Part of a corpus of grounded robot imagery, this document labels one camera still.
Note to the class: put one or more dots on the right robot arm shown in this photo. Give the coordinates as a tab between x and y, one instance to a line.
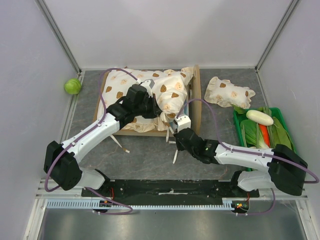
278	168

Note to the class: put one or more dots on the green cabbage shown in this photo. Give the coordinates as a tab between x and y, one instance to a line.
73	86

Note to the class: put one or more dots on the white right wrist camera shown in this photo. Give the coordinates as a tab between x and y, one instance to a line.
181	122

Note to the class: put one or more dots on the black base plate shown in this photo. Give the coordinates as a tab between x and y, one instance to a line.
172	191

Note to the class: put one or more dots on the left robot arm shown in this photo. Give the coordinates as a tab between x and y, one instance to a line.
62	159

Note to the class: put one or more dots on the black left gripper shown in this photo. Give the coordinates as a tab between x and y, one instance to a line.
155	110

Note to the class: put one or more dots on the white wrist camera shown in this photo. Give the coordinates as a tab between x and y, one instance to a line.
181	122
148	84

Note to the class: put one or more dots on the white radish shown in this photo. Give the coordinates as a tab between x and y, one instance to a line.
259	117

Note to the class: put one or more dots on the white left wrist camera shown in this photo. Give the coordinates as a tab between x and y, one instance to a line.
148	84

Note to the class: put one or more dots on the blue white striped mattress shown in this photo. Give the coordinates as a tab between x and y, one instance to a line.
185	110

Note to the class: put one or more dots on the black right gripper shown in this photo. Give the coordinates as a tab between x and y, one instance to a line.
178	139

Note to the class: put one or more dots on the bear print cream quilt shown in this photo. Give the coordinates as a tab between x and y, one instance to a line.
159	94

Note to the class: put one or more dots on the orange carrot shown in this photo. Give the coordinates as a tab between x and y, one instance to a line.
265	134

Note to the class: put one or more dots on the wooden pet bed frame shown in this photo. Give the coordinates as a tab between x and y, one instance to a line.
196	100

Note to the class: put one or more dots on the bear print small pillow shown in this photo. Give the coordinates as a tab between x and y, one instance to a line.
225	94

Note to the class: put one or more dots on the green plastic basket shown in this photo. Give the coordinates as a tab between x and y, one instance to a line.
262	115

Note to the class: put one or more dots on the white cable duct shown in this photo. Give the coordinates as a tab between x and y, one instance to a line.
100	204

